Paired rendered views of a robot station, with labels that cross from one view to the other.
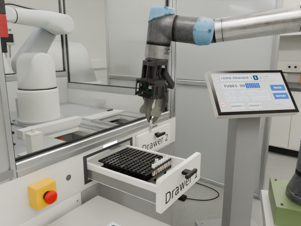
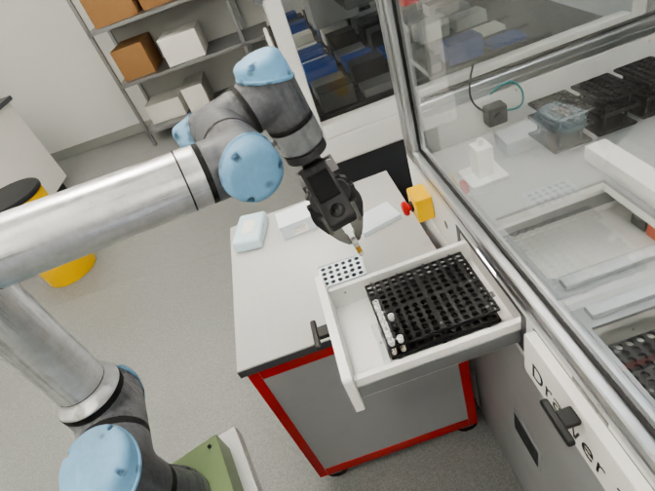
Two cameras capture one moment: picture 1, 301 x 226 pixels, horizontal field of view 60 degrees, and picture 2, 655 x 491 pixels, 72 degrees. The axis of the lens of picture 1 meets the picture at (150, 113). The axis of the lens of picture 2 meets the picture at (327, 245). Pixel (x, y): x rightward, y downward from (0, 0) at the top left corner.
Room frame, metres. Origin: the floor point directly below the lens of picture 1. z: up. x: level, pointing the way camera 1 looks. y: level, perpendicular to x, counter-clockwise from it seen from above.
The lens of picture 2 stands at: (1.38, -0.39, 1.61)
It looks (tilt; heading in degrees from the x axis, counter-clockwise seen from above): 39 degrees down; 147
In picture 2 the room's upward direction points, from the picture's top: 21 degrees counter-clockwise
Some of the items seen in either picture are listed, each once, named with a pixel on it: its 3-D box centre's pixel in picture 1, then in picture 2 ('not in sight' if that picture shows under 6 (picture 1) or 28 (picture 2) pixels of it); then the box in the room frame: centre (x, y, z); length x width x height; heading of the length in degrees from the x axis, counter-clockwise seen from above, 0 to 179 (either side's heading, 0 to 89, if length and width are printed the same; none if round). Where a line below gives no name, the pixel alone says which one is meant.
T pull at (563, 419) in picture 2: (158, 134); (564, 419); (1.26, -0.04, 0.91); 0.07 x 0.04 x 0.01; 145
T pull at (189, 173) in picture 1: (188, 172); (321, 332); (0.82, -0.13, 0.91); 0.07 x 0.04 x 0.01; 145
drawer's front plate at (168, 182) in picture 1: (180, 179); (337, 337); (0.83, -0.11, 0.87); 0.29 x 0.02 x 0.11; 145
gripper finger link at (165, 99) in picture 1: (161, 97); (324, 212); (0.84, -0.03, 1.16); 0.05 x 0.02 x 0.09; 59
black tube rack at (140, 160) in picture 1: (135, 167); (429, 306); (0.95, 0.06, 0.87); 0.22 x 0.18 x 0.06; 55
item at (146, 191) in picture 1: (133, 167); (433, 306); (0.95, 0.07, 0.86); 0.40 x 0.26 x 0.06; 55
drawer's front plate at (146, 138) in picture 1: (154, 139); (580, 423); (1.27, -0.02, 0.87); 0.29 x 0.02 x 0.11; 145
